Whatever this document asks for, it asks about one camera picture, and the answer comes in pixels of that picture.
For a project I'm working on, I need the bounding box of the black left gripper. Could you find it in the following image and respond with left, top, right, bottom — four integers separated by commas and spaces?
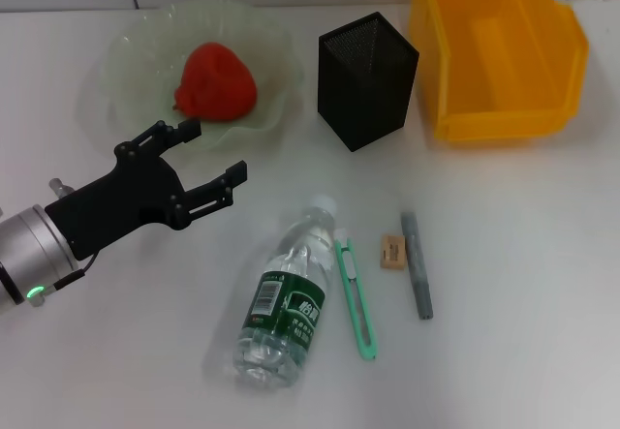
44, 117, 249, 261

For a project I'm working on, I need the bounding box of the red orange fruit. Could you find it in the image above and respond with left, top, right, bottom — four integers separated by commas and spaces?
172, 41, 258, 123

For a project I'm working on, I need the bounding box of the clear green-label water bottle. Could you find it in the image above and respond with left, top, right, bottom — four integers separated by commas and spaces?
231, 195, 339, 391

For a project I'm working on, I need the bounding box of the green utility knife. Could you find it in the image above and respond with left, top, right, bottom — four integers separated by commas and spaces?
333, 228, 378, 362

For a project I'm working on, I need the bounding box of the tan eraser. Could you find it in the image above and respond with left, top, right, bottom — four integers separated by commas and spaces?
379, 233, 408, 271

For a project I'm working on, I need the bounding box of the grey marker pen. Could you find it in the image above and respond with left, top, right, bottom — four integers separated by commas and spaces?
399, 210, 435, 322

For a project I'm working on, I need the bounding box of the pale green glass fruit plate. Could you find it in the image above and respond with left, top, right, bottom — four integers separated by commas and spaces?
79, 0, 306, 154

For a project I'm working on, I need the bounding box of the black mesh pen holder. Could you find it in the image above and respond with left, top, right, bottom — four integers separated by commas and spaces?
317, 12, 420, 153

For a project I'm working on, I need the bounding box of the yellow plastic bin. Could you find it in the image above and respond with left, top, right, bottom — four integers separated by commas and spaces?
406, 0, 591, 144

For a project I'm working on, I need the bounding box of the left wrist cable with connector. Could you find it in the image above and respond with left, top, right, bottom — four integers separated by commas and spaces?
28, 176, 104, 307

